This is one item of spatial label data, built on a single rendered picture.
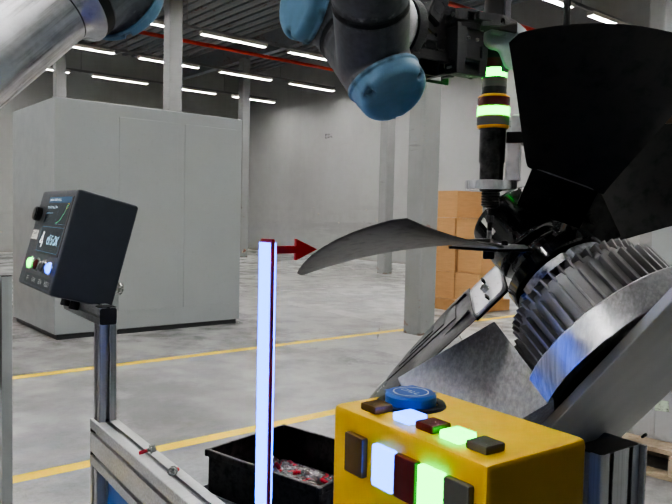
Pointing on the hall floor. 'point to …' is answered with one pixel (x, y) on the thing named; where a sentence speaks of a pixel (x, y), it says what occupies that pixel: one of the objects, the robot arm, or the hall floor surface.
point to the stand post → (611, 471)
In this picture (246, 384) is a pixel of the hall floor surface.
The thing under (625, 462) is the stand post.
